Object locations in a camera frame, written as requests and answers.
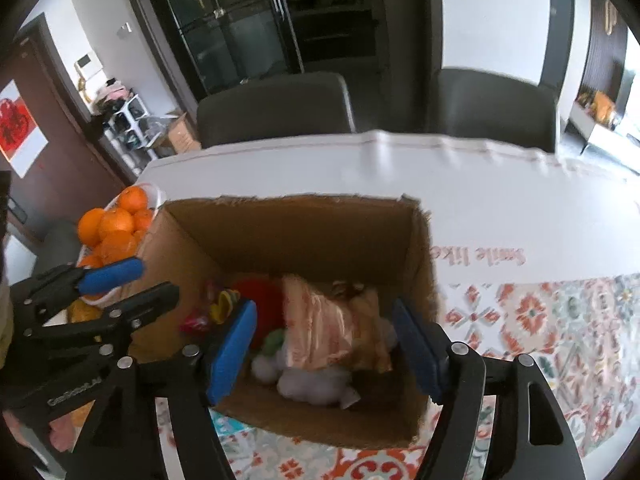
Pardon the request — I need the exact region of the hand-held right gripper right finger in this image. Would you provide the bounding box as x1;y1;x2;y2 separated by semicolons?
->
391;299;588;480

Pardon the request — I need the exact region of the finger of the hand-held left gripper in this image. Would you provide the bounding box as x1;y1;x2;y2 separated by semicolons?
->
27;257;147;313
25;282;181;348

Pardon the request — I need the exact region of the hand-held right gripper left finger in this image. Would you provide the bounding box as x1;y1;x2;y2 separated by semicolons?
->
67;300;258;480

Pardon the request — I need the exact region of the pink snack packet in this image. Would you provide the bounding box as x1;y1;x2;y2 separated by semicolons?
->
180;314;212;337

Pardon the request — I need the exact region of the yellow hair clip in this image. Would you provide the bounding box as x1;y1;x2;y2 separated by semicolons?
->
216;287;244;324

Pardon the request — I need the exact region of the red plush strawberry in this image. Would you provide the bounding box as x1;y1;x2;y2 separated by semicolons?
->
230;275;287;356

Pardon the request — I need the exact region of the white plush toy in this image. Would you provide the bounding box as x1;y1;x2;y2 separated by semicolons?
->
250;347;362;409

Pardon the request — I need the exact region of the gold foil wrapper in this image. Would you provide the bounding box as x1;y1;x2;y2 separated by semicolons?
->
280;274;396;373

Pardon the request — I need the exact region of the brown cardboard box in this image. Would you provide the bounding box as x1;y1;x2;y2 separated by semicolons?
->
127;192;441;451

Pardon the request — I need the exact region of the pile of oranges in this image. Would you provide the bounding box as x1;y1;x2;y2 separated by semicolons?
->
76;186;156;268

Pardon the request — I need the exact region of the dark side chair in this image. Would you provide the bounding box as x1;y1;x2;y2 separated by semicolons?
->
32;220;87;277

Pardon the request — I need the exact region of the white plastic basket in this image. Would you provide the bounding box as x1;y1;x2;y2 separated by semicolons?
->
75;182;163;306

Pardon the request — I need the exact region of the brown wooden door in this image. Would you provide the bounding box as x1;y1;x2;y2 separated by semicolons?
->
0;15;128;243

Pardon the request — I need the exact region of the patterned table runner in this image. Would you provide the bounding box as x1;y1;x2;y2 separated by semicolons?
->
155;272;640;480

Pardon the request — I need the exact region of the white shoe rack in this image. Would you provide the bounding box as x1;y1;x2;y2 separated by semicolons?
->
92;80;157;161

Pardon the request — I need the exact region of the small cardboard carton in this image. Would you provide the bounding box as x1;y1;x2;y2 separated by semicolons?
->
167;112;202;154

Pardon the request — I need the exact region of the white printed tablecloth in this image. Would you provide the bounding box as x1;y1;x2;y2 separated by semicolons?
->
135;130;640;291

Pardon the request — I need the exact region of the grey dining chair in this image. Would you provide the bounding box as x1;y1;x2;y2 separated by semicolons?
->
196;72;357;150
427;67;558;153

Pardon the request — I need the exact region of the black glass sliding door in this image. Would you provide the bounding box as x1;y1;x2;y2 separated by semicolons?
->
117;0;436;107

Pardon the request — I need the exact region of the white low cabinet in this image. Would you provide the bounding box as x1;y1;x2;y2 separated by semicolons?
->
565;100;640;177

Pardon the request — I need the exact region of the red and white wall calendar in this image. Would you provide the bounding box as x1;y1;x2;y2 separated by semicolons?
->
0;81;48;178

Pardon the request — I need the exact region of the white wall intercom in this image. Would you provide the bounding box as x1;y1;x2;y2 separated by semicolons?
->
75;54;104;79

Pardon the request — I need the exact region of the dark slatted wall panel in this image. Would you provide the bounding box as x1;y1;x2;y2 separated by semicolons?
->
582;0;629;111

